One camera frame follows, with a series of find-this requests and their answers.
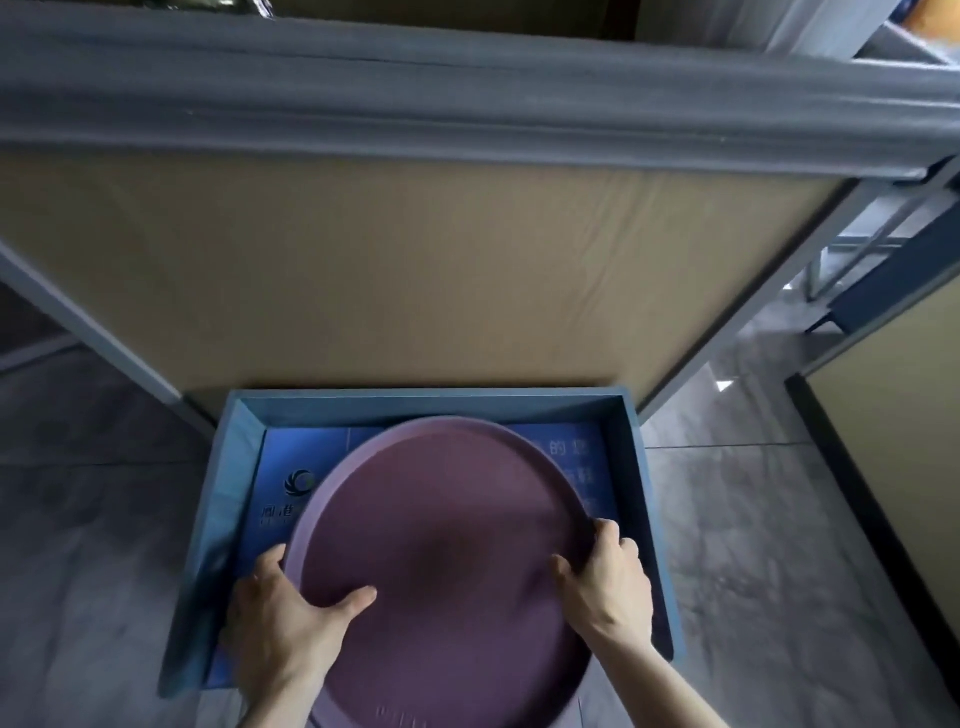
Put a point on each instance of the person's right hand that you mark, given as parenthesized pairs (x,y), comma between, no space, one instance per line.
(611,592)

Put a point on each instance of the person's right thumb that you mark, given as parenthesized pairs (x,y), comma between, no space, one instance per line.
(564,576)

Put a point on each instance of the person's left thumb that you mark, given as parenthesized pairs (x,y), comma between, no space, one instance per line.
(346,603)

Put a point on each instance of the blue cardboard box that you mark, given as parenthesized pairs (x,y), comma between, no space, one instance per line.
(637,480)

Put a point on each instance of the brown bed board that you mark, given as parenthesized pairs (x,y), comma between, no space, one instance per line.
(900,420)
(420,277)

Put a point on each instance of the person's left hand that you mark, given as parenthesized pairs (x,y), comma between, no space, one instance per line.
(281,630)

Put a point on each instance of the person's right forearm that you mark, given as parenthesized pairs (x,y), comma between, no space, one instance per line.
(660,686)

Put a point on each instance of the round purple plastic basin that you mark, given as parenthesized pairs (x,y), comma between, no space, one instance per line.
(450,570)

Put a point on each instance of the person's left forearm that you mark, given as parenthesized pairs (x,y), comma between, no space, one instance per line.
(281,697)

